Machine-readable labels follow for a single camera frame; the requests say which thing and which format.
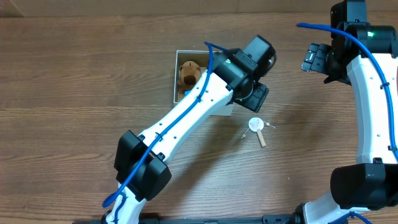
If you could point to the colourful two-by-two puzzle cube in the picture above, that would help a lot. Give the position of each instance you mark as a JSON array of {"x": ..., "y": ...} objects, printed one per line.
[{"x": 187, "y": 93}]

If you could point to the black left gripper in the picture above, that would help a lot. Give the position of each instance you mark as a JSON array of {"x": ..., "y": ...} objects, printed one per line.
[{"x": 254, "y": 97}]

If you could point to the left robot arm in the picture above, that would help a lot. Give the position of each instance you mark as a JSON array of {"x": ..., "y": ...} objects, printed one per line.
[{"x": 141, "y": 162}]

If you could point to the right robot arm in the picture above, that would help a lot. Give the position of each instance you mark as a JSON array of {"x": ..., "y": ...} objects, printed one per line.
[{"x": 365, "y": 57}]

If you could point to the white cardboard box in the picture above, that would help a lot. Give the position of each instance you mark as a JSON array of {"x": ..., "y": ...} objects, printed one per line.
[{"x": 198, "y": 56}]

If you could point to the brown plush capybara toy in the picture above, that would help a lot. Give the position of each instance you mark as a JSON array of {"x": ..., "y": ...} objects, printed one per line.
[{"x": 189, "y": 75}]

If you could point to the small wooden rattle drum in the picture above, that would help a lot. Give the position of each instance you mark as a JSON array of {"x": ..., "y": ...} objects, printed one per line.
[{"x": 256, "y": 125}]

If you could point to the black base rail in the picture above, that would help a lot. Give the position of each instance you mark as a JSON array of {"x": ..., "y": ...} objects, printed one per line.
[{"x": 151, "y": 218}]

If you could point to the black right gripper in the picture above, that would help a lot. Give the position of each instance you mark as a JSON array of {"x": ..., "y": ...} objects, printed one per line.
[{"x": 315, "y": 58}]

